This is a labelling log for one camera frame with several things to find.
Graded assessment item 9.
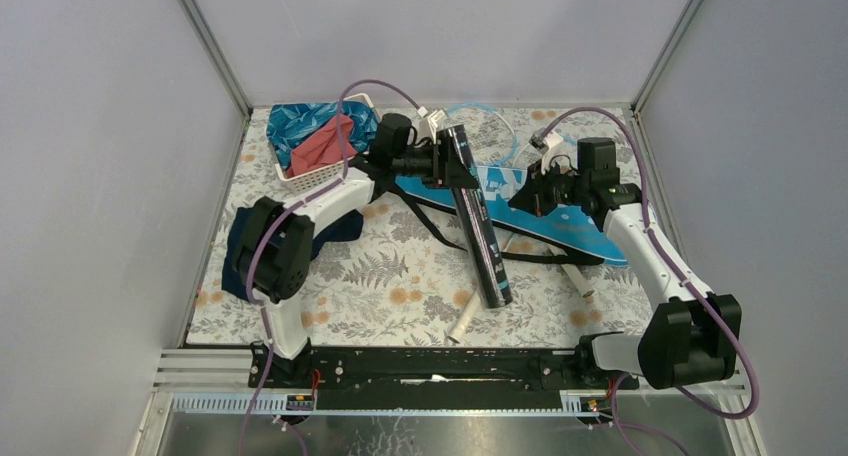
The salmon pink towel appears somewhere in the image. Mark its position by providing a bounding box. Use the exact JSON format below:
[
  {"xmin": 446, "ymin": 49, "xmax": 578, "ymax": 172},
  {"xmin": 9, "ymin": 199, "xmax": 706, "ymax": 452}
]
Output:
[{"xmin": 285, "ymin": 115, "xmax": 357, "ymax": 177}]

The black shuttlecock tube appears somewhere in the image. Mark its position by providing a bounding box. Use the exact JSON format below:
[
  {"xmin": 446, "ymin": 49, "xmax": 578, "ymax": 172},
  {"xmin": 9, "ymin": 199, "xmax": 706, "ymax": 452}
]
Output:
[{"xmin": 439, "ymin": 125, "xmax": 513, "ymax": 309}]

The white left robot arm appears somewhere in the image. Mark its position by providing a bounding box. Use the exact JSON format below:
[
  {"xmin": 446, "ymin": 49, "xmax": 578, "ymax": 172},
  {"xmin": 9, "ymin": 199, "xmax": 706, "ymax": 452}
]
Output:
[{"xmin": 227, "ymin": 113, "xmax": 478, "ymax": 387}]

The navy blue cloth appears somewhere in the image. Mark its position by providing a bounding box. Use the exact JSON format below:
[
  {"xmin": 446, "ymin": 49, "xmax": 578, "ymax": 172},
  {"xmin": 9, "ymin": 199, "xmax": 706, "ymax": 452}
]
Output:
[{"xmin": 221, "ymin": 207, "xmax": 364, "ymax": 301}]

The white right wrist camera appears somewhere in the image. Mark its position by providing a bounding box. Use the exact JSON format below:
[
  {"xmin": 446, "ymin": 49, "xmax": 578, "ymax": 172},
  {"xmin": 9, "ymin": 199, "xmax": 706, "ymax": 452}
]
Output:
[{"xmin": 530, "ymin": 129, "xmax": 566, "ymax": 175}]

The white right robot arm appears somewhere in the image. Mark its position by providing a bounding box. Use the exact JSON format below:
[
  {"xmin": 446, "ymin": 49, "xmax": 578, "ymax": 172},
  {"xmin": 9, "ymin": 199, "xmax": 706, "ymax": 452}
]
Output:
[{"xmin": 508, "ymin": 135, "xmax": 741, "ymax": 389}]

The white perforated plastic basket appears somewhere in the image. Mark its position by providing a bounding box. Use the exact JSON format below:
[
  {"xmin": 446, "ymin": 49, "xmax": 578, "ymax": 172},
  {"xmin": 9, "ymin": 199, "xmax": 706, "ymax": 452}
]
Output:
[{"xmin": 268, "ymin": 92, "xmax": 379, "ymax": 193}]

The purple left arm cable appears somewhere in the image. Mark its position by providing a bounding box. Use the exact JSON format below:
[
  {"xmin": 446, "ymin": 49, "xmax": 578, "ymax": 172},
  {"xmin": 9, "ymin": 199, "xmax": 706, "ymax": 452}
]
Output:
[{"xmin": 237, "ymin": 79, "xmax": 425, "ymax": 456}]

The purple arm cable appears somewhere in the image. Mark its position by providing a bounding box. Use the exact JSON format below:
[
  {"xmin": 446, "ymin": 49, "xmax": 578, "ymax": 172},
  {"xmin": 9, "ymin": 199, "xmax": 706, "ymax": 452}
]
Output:
[
  {"xmin": 533, "ymin": 107, "xmax": 761, "ymax": 421},
  {"xmin": 237, "ymin": 79, "xmax": 425, "ymax": 456}
]

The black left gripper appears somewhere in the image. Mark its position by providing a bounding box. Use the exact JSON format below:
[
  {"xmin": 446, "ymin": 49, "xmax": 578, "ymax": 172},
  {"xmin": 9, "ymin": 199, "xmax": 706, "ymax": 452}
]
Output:
[{"xmin": 388, "ymin": 134, "xmax": 476, "ymax": 188}]

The blue racket cover bag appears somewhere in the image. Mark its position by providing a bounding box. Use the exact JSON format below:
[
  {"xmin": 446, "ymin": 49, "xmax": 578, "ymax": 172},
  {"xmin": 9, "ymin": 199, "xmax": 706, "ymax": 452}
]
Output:
[{"xmin": 387, "ymin": 166, "xmax": 627, "ymax": 265}]

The teal leaf-patterned cloth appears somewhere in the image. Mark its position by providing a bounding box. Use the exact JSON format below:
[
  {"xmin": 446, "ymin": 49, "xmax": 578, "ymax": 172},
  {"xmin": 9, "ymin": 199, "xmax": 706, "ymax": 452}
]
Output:
[{"xmin": 266, "ymin": 101, "xmax": 378, "ymax": 170}]

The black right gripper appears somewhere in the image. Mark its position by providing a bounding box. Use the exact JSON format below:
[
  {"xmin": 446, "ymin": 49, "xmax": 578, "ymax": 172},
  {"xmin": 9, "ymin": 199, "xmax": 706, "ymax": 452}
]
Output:
[{"xmin": 508, "ymin": 157, "xmax": 589, "ymax": 218}]

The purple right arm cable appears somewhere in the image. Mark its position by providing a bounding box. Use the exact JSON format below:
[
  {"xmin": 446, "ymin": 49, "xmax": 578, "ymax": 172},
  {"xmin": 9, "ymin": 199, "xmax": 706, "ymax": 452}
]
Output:
[{"xmin": 533, "ymin": 107, "xmax": 761, "ymax": 421}]

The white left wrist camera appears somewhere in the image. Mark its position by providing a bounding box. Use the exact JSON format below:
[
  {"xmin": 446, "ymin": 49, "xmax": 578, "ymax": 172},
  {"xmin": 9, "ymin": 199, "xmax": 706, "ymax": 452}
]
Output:
[{"xmin": 416, "ymin": 106, "xmax": 447, "ymax": 141}]

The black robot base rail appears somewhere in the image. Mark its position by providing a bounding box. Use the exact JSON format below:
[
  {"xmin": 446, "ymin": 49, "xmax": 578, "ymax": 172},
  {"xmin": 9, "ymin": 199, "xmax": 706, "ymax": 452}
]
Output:
[{"xmin": 247, "ymin": 342, "xmax": 618, "ymax": 411}]

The floral patterned table mat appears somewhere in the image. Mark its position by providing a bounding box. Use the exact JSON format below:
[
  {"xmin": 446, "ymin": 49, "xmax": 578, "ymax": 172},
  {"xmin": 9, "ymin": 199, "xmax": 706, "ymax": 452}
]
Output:
[{"xmin": 186, "ymin": 108, "xmax": 652, "ymax": 348}]

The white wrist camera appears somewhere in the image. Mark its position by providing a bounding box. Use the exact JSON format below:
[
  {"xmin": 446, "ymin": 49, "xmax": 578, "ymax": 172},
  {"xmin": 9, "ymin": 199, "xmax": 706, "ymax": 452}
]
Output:
[
  {"xmin": 416, "ymin": 106, "xmax": 447, "ymax": 141},
  {"xmin": 530, "ymin": 129, "xmax": 566, "ymax": 175}
]

